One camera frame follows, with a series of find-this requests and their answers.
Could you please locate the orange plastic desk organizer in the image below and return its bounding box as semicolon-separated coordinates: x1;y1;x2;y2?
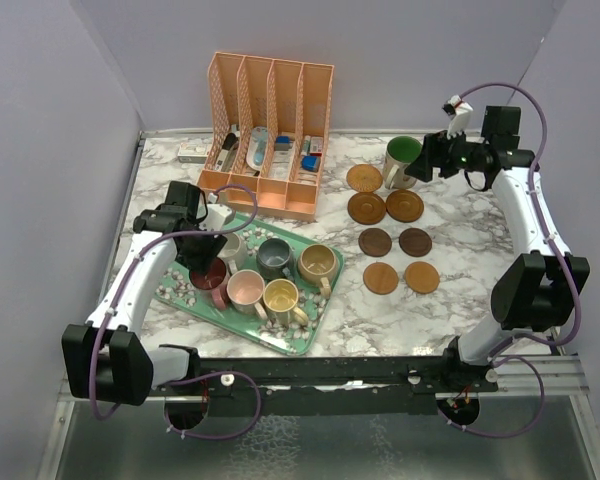
197;52;334;222

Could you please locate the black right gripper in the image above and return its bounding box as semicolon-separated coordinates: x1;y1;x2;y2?
405;124;489;182

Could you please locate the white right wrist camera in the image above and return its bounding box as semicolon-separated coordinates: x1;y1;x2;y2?
442;95;473;139

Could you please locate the red white small box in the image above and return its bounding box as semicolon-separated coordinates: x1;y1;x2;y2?
301;135;324;156

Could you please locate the dark walnut coaster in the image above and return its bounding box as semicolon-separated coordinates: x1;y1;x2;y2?
358;228;392;258
398;228;433;257

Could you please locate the black white stapler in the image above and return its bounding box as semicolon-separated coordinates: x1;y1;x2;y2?
215;125;240;172

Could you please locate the brown wooden ringed coaster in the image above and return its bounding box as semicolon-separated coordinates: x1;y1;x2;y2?
386;189;424;223

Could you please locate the blue stamp box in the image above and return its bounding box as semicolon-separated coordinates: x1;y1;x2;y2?
301;155;322;173

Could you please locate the beige grey mug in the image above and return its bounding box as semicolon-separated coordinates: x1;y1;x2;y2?
218;232;248;275

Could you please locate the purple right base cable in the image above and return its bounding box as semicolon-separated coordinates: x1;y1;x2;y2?
438;354;546;439

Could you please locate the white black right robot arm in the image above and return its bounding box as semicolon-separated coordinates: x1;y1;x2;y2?
405;96;590;391

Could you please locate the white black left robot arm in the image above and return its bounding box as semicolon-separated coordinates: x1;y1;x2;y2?
61;181;235;406

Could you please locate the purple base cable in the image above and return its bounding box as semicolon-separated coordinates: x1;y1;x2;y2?
163;371;264;442
438;354;546;439

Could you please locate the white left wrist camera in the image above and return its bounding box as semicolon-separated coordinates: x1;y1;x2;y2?
201;193;235;231

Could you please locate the small white staples box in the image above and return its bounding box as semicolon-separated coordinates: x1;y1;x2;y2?
177;142;212;164

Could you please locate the white packaged item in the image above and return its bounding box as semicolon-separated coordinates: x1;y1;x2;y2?
269;133;295;180

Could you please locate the woven rattan coaster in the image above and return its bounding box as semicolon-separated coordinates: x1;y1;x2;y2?
346;164;383;193

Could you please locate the yellow mug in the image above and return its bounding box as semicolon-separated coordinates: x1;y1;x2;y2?
263;279;309;327

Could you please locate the green mug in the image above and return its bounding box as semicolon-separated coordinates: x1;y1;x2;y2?
382;136;422;190

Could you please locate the dark grey blue mug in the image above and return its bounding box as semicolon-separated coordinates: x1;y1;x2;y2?
256;238;294;281

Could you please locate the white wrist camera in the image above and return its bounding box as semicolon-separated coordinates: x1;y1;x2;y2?
201;193;235;231
442;95;473;139

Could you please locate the blue correction tape package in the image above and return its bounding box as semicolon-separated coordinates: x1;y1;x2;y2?
246;126;268;171

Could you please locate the maroon red mug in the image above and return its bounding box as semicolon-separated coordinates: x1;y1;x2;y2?
189;258;230;311

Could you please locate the green floral tray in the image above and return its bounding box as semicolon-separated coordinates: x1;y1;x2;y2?
154;219;330;356

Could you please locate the tan brown mug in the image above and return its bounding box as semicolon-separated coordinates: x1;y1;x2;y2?
297;244;339;299

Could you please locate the light orange wooden coaster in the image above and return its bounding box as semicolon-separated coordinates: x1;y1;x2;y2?
363;262;399;295

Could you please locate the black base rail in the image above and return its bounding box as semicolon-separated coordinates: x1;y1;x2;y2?
151;353;497;417

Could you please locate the pink mug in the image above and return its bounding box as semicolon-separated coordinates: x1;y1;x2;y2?
227;270;268;322

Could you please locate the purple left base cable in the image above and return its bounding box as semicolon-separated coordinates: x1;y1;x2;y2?
163;371;264;442

